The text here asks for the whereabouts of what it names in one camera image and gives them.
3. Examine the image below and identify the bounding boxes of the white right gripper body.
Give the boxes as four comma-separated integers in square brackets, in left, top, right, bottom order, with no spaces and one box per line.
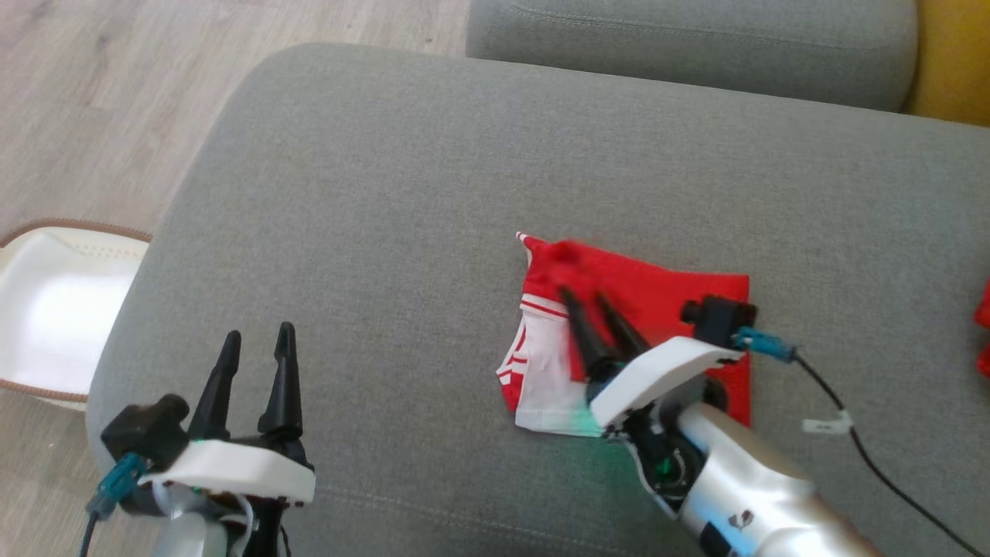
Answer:
[588,335,745,500]

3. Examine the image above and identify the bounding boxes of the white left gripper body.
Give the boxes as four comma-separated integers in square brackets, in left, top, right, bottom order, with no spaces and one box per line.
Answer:
[138,435,318,557]

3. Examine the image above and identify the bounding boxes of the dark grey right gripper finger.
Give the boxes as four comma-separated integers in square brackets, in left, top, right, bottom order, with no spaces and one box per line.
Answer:
[592,291,652,363]
[557,285,622,381]

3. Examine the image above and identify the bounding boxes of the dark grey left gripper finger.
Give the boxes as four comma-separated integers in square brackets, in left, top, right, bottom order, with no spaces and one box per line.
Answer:
[257,321,305,446]
[187,330,243,443]

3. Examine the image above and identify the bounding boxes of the red basketball jersey white sleeves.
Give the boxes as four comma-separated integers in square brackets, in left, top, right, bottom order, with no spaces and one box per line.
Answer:
[496,231,753,439]

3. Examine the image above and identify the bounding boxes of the red shorts with white stripe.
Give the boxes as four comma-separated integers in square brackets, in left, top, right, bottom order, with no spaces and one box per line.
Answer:
[972,277,990,378]

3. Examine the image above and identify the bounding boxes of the white laundry basket brown rim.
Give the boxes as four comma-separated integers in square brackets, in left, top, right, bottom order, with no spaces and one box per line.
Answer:
[0,219,154,412]

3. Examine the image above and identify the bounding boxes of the grey sofa back cushion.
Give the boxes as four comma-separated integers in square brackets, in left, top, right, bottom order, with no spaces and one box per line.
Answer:
[465,0,920,114]

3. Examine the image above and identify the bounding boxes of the yellow sofa cushion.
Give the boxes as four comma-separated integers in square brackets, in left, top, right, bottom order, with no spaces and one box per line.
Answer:
[903,0,990,129]

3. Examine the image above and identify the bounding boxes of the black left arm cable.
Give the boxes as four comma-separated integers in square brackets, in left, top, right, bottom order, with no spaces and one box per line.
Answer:
[77,453,149,557]

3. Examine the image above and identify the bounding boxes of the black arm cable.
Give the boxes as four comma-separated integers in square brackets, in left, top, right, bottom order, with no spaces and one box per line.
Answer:
[77,453,149,557]
[731,326,969,557]

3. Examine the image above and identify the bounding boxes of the white right cable label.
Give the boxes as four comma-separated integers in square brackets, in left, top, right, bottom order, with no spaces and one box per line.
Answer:
[802,410,854,436]

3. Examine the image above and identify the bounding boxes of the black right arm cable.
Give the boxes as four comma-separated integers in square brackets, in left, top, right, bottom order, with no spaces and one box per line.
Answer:
[731,326,969,557]

